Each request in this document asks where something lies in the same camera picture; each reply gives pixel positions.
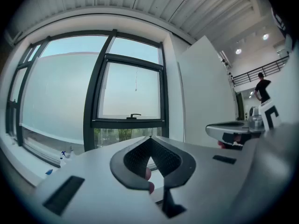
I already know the person's right hand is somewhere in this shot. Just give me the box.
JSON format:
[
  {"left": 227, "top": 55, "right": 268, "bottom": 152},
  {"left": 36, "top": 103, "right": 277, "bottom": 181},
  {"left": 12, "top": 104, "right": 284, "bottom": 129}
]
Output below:
[{"left": 218, "top": 135, "right": 243, "bottom": 150}]

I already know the dark grey sliding door frame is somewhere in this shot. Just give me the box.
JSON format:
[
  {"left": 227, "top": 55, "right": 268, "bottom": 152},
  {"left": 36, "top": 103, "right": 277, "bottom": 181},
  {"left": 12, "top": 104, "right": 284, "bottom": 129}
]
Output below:
[{"left": 6, "top": 28, "right": 171, "bottom": 170}]

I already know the small white bottle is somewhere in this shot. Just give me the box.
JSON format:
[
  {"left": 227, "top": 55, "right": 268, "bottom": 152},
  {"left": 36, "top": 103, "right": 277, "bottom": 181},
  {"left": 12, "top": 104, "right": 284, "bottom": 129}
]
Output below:
[{"left": 66, "top": 146, "right": 78, "bottom": 160}]

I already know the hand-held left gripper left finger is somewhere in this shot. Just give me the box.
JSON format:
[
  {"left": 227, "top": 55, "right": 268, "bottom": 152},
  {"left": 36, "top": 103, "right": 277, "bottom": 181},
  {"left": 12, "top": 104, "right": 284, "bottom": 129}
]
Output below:
[{"left": 35, "top": 135, "right": 169, "bottom": 224}]

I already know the white spray bottle blue trigger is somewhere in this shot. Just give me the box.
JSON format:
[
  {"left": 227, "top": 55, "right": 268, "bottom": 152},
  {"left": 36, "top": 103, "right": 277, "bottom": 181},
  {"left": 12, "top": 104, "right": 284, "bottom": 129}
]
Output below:
[{"left": 58, "top": 149, "right": 71, "bottom": 169}]

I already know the black balcony railing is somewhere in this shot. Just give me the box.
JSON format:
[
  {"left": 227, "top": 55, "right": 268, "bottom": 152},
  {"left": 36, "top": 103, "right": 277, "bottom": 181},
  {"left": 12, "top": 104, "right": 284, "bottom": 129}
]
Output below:
[{"left": 232, "top": 55, "right": 290, "bottom": 88}]

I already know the white partition panel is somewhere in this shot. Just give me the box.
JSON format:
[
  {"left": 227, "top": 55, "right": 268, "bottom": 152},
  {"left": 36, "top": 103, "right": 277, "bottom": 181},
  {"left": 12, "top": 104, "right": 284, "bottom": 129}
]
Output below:
[{"left": 176, "top": 35, "right": 237, "bottom": 148}]

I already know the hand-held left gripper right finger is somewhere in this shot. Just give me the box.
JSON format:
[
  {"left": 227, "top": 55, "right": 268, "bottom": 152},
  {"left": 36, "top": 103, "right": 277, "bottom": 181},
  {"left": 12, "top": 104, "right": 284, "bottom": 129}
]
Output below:
[{"left": 150, "top": 135, "right": 255, "bottom": 224}]

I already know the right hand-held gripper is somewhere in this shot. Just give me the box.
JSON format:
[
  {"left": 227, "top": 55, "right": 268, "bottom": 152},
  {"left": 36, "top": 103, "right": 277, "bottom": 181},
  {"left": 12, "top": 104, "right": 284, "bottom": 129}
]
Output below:
[{"left": 205, "top": 99, "right": 281, "bottom": 142}]

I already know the person's left hand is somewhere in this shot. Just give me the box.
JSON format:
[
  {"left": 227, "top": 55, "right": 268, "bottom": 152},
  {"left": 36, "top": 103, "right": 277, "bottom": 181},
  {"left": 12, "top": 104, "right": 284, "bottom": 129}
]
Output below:
[{"left": 144, "top": 167, "right": 156, "bottom": 195}]

